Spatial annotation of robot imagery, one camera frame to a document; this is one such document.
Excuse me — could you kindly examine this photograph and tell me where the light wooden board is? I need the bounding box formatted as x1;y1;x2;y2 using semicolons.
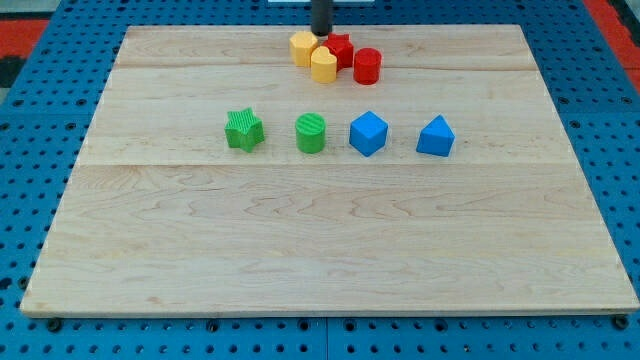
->
21;25;639;318

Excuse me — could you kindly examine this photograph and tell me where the green cylinder block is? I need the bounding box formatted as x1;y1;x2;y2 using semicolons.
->
295;113;326;154

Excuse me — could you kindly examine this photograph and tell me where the blue cube block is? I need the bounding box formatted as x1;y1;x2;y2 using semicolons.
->
349;111;389;157

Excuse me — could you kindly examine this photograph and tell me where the green star block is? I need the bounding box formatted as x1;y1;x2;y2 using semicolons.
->
224;108;265;153

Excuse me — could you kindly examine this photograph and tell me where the yellow heart block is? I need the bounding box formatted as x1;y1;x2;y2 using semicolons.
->
311;46;337;84

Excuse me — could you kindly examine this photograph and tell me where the blue triangular prism block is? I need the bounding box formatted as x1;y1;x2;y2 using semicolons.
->
416;115;456;157

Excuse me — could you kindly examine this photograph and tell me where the red cylinder block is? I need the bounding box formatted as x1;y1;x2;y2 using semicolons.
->
353;48;382;85

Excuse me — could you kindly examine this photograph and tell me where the red star block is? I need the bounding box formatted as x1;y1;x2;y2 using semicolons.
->
323;33;354;70

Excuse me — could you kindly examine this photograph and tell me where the yellow hexagon block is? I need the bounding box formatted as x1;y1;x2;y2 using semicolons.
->
289;31;318;68

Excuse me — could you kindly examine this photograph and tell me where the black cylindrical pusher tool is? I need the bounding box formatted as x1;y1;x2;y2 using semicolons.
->
310;0;333;36

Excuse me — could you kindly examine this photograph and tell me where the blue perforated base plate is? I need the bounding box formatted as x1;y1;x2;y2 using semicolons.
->
1;1;639;359

